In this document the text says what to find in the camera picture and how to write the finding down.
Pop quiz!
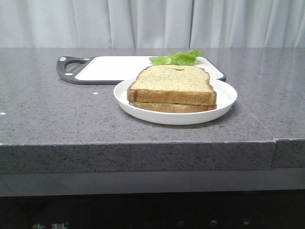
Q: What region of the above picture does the bread slice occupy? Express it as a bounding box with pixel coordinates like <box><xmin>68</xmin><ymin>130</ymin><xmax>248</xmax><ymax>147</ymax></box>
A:
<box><xmin>127</xmin><ymin>65</ymin><xmax>217</xmax><ymax>105</ymax></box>
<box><xmin>129</xmin><ymin>102</ymin><xmax>217</xmax><ymax>113</ymax></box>

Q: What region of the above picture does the green lettuce leaf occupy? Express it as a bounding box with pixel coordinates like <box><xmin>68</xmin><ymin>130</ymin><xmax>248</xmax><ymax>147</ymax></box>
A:
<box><xmin>149</xmin><ymin>49</ymin><xmax>204</xmax><ymax>66</ymax></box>

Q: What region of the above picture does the white round plate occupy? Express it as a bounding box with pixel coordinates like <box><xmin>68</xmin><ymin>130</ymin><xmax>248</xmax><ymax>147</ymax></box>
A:
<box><xmin>113</xmin><ymin>78</ymin><xmax>237</xmax><ymax>125</ymax></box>

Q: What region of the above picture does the white cutting board black rim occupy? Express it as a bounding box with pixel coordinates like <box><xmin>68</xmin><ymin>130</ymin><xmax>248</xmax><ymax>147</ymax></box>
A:
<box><xmin>56</xmin><ymin>55</ymin><xmax>227</xmax><ymax>85</ymax></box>

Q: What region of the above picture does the grey curtain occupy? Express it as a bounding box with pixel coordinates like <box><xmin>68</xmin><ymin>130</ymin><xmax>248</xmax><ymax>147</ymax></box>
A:
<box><xmin>0</xmin><ymin>0</ymin><xmax>305</xmax><ymax>48</ymax></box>

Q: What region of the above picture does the black appliance control panel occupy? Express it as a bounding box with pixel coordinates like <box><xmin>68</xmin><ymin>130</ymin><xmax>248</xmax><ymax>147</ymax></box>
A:
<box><xmin>0</xmin><ymin>190</ymin><xmax>305</xmax><ymax>229</ymax></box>

